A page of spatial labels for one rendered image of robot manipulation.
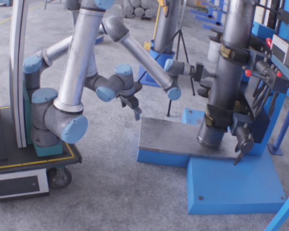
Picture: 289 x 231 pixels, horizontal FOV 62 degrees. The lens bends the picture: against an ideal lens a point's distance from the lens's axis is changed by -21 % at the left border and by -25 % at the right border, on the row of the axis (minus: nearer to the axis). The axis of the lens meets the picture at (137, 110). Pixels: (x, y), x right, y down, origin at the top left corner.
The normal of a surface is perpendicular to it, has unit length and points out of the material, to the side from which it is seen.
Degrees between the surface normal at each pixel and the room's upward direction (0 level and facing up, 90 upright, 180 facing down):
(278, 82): 90
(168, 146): 0
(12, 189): 90
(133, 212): 0
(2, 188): 90
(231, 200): 0
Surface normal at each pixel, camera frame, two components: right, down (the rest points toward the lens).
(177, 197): 0.16, -0.86
